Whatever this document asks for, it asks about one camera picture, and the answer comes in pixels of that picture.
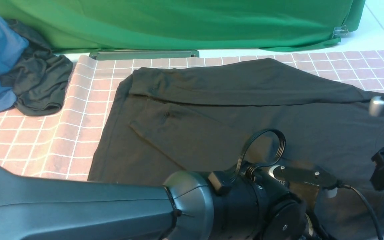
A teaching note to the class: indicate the dark crumpled garment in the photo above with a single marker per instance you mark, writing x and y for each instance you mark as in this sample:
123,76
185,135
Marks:
39,78

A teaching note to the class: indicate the green backdrop cloth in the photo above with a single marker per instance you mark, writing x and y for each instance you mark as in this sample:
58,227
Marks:
73,26

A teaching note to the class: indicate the green flat bar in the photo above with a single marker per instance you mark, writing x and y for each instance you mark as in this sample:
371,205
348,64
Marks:
142,54

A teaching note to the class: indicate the dark gray long-sleeve shirt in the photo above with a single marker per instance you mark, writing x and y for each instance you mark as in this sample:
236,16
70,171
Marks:
198,119

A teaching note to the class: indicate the black robot arm left side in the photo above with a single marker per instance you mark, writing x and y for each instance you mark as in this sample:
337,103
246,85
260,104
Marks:
188,206

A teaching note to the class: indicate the wrist camera left side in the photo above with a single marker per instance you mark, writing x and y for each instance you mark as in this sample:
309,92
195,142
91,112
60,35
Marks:
312,176

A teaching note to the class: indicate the pink checkered tablecloth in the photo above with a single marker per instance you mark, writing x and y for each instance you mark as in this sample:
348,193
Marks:
61,146

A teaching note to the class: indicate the metal binder clip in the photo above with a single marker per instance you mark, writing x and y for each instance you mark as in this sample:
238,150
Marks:
340,31

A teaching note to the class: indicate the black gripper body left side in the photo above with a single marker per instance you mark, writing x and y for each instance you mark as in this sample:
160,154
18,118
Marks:
290,214

